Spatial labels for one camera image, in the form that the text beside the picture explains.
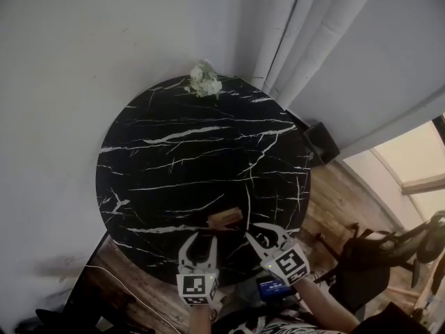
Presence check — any black waste bin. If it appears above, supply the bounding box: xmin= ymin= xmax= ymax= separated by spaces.
xmin=301 ymin=120 xmax=341 ymax=167

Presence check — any black flat panel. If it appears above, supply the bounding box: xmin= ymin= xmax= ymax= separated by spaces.
xmin=34 ymin=230 xmax=118 ymax=334

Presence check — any black office chair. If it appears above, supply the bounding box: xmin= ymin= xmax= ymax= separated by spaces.
xmin=314 ymin=209 xmax=445 ymax=318

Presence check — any white flower bunch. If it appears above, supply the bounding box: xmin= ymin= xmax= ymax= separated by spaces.
xmin=183 ymin=59 xmax=223 ymax=100

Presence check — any round black marble table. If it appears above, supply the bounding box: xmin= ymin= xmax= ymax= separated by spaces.
xmin=95 ymin=74 xmax=312 ymax=287

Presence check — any person's patterned shirt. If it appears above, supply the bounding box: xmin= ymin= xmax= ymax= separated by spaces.
xmin=222 ymin=308 xmax=432 ymax=334

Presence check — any black device with blue screen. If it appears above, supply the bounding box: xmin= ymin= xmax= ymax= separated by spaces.
xmin=256 ymin=274 xmax=297 ymax=301

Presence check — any person's left forearm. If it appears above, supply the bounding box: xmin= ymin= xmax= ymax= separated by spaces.
xmin=187 ymin=303 xmax=213 ymax=334

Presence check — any white insulated pipe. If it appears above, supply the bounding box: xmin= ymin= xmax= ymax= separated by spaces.
xmin=267 ymin=0 xmax=385 ymax=109
xmin=260 ymin=0 xmax=348 ymax=93

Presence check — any window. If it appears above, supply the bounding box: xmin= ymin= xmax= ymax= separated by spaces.
xmin=342 ymin=115 xmax=445 ymax=231

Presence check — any white cable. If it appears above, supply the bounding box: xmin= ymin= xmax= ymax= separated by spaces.
xmin=86 ymin=263 xmax=184 ymax=334

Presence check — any thin white pipe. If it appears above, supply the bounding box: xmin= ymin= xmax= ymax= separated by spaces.
xmin=250 ymin=0 xmax=309 ymax=83

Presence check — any small wooden block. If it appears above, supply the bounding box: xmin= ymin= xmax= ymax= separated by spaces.
xmin=205 ymin=206 xmax=243 ymax=230

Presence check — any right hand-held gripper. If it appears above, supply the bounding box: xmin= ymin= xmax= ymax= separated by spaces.
xmin=244 ymin=221 xmax=312 ymax=288

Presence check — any person's right forearm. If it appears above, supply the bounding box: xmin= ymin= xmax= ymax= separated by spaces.
xmin=294 ymin=276 xmax=361 ymax=334

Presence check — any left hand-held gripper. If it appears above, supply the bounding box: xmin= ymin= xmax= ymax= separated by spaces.
xmin=175 ymin=231 xmax=220 ymax=308

